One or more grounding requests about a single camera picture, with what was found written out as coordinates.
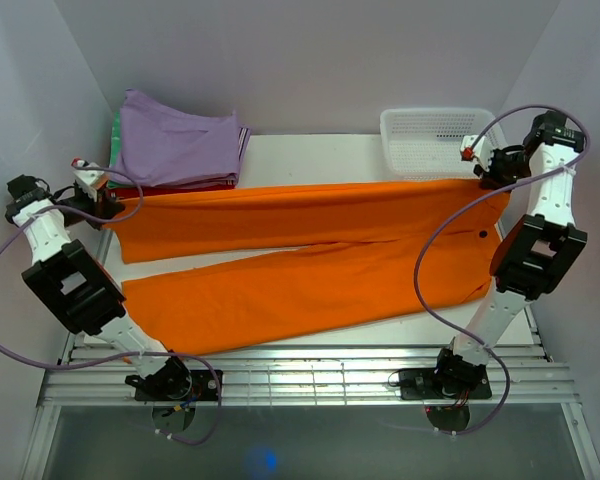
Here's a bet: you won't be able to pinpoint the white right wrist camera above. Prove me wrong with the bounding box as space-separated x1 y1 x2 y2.
459 135 494 170

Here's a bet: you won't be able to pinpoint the red folded trousers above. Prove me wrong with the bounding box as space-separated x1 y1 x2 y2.
108 181 235 199

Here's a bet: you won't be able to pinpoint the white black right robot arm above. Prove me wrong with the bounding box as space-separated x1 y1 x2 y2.
431 110 587 399

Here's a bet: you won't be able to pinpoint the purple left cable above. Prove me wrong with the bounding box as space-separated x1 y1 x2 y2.
0 164 223 446

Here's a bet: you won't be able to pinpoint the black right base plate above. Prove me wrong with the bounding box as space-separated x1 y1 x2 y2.
396 368 492 400

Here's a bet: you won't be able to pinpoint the purple folded trousers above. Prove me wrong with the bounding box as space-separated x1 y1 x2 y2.
111 89 251 189

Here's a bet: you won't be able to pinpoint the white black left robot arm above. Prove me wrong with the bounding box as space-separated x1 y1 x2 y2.
5 171 193 401

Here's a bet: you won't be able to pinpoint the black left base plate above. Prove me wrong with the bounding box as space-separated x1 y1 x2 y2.
125 369 224 403

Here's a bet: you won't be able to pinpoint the orange trousers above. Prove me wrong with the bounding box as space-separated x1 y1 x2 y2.
112 180 509 355

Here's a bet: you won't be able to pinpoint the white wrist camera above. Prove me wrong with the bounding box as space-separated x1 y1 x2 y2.
71 158 108 200
459 135 494 170

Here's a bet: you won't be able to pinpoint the green folded trousers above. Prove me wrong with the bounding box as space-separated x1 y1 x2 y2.
109 112 121 168

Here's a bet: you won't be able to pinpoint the aluminium frame rail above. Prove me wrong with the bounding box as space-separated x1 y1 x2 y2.
22 310 600 479

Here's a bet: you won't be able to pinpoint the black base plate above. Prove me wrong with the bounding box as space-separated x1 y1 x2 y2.
125 369 224 403
396 368 492 400

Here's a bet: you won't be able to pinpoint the white plastic basket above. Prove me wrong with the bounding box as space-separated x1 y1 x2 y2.
380 107 494 181

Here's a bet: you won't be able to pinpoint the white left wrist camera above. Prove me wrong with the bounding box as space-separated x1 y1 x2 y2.
71 158 108 200

